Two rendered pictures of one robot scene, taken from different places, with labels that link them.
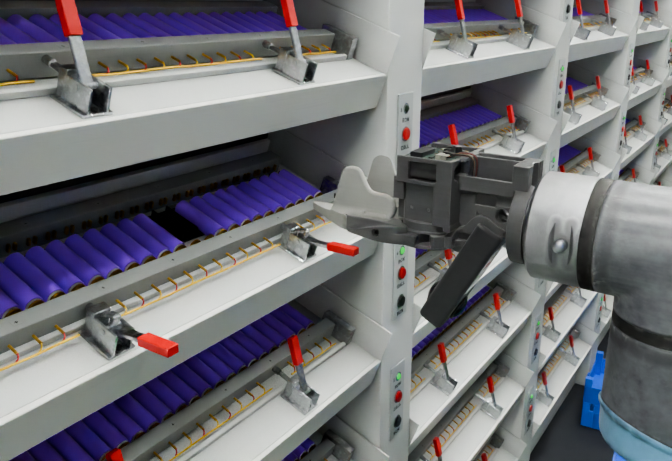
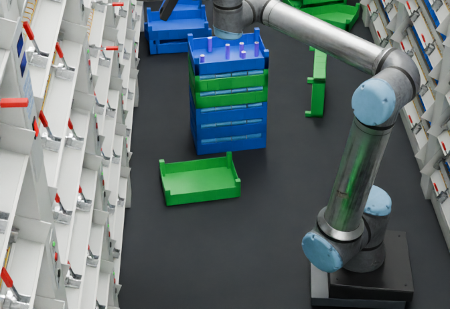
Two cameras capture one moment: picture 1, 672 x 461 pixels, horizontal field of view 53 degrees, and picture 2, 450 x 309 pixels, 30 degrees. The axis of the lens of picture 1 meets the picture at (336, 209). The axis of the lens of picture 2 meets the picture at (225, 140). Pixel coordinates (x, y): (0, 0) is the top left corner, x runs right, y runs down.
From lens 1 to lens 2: 2.01 m
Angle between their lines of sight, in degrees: 38
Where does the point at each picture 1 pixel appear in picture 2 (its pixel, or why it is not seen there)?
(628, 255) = not seen: outside the picture
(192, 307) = (95, 37)
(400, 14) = not seen: outside the picture
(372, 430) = (114, 71)
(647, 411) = (227, 25)
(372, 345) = (110, 37)
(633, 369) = (222, 17)
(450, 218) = not seen: outside the picture
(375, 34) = not seen: outside the picture
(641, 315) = (222, 3)
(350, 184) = not seen: outside the picture
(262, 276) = (99, 21)
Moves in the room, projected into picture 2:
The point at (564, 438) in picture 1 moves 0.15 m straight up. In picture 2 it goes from (145, 64) to (143, 38)
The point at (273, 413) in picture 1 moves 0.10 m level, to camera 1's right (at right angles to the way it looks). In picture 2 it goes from (100, 70) to (126, 60)
